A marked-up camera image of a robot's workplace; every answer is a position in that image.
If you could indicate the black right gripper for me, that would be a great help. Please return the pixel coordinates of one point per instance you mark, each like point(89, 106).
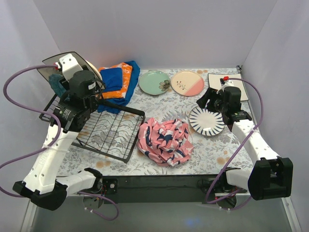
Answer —
point(209, 99)

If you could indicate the rear white square plate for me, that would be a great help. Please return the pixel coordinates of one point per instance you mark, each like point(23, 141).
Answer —
point(56, 58)

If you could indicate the blue and orange cloth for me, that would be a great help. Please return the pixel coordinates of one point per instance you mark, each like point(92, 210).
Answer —
point(120, 81)

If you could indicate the floral table mat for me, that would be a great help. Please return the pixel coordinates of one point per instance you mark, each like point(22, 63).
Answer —
point(208, 157)

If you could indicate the blue striped white plate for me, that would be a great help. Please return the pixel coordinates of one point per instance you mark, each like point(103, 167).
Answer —
point(205, 122)

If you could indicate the teal round plate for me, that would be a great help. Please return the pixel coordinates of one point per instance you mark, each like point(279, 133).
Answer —
point(55, 84)

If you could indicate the white square black-rimmed plate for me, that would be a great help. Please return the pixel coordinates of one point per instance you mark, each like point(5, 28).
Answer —
point(233, 80)

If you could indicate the cream round plate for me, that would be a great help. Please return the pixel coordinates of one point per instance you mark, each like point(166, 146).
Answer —
point(94, 69)

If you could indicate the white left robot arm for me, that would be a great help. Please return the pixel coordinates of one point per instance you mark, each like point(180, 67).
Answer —
point(41, 185)

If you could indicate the aluminium frame rail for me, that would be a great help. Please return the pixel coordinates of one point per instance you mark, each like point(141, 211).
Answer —
point(80, 214)

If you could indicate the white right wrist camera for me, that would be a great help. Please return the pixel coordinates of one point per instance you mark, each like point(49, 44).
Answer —
point(225, 82)

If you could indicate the pink navy patterned shorts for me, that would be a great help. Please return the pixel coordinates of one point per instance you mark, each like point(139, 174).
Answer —
point(166, 143)

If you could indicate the black wire dish rack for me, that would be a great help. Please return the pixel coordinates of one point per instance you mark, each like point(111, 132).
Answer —
point(97, 125)

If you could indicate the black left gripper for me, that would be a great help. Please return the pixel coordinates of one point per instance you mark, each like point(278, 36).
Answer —
point(64, 80)

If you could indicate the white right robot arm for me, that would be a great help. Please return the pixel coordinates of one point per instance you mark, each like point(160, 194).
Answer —
point(271, 175)

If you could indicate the cream and pink plate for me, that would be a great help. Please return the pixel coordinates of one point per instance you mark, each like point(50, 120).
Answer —
point(187, 83)

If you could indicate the mint green flower plate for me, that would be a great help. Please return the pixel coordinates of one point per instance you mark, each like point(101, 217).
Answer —
point(154, 82)

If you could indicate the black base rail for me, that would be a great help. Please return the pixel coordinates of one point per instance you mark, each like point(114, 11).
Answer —
point(157, 188)

